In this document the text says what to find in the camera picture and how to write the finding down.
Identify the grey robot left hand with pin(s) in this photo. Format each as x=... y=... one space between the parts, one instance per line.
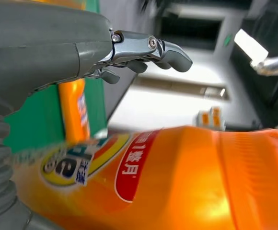
x=38 y=44

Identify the yellow plastic sheet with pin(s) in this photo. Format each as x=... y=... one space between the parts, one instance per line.
x=64 y=3

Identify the small orange white box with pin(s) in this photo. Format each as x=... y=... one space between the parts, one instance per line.
x=216 y=116
x=203 y=119

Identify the orange detergent bottle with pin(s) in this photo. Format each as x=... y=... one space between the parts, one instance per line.
x=70 y=111
x=177 y=181

